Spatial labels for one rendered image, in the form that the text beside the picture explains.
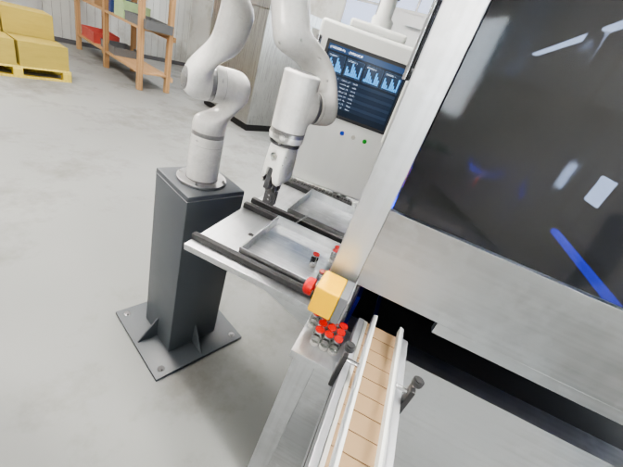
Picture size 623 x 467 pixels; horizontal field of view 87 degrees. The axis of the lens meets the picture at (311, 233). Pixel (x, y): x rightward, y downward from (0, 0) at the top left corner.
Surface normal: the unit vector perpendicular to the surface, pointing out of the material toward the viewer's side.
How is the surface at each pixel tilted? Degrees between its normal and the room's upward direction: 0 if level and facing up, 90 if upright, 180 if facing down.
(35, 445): 0
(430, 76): 90
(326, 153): 90
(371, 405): 0
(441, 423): 90
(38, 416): 0
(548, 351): 90
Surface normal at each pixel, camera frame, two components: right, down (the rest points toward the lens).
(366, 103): -0.21, 0.44
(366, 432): 0.29, -0.83
